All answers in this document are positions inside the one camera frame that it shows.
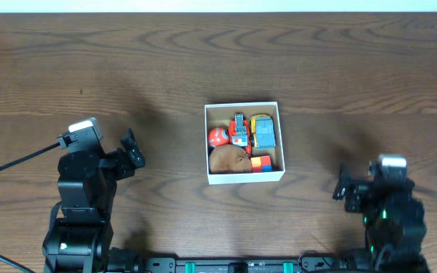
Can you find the red round toy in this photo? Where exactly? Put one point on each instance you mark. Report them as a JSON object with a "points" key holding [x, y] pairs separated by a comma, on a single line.
{"points": [[218, 136]]}

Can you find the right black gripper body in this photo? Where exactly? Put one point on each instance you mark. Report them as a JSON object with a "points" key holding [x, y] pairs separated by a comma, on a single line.
{"points": [[351, 193]]}

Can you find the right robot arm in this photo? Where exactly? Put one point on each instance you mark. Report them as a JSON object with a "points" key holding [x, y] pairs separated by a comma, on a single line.
{"points": [[392, 217]]}

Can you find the brown plush toy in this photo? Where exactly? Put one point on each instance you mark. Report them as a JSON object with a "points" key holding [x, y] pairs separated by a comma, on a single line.
{"points": [[229, 159]]}

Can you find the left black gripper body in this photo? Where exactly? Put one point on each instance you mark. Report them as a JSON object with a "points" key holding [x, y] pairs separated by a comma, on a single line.
{"points": [[126, 160]]}

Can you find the yellow grey toy dump truck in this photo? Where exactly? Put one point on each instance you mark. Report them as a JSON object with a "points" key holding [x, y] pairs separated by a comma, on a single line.
{"points": [[262, 132]]}

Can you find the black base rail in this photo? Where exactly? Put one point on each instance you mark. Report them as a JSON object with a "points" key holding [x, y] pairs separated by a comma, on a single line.
{"points": [[222, 265]]}

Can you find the red toy fire truck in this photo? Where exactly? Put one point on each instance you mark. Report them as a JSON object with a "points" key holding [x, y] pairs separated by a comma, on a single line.
{"points": [[239, 133]]}

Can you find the multicolour puzzle cube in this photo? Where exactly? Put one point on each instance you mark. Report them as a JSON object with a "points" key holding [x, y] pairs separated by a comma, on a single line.
{"points": [[261, 164]]}

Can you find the white cardboard box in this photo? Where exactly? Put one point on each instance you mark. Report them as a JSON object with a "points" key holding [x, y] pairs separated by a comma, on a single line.
{"points": [[220, 115]]}

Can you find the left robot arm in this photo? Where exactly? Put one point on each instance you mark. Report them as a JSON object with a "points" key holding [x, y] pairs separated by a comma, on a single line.
{"points": [[80, 229]]}

